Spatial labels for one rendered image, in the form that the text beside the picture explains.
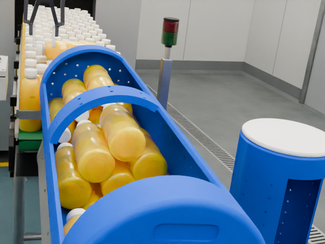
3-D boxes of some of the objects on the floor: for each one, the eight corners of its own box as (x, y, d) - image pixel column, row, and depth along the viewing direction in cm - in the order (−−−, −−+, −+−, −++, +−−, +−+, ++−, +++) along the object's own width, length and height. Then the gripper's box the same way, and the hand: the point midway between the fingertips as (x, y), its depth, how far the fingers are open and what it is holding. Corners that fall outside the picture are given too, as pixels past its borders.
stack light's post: (137, 287, 224) (163, 59, 187) (135, 282, 228) (160, 57, 191) (145, 286, 226) (172, 60, 188) (143, 281, 229) (170, 57, 192)
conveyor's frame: (5, 357, 180) (5, 137, 149) (15, 166, 327) (15, 36, 296) (129, 342, 193) (153, 138, 162) (85, 165, 340) (93, 40, 310)
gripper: (13, -30, 142) (13, 47, 150) (76, -24, 147) (73, 50, 155) (14, -32, 149) (14, 42, 157) (74, -26, 154) (71, 45, 162)
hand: (43, 37), depth 155 cm, fingers open, 6 cm apart
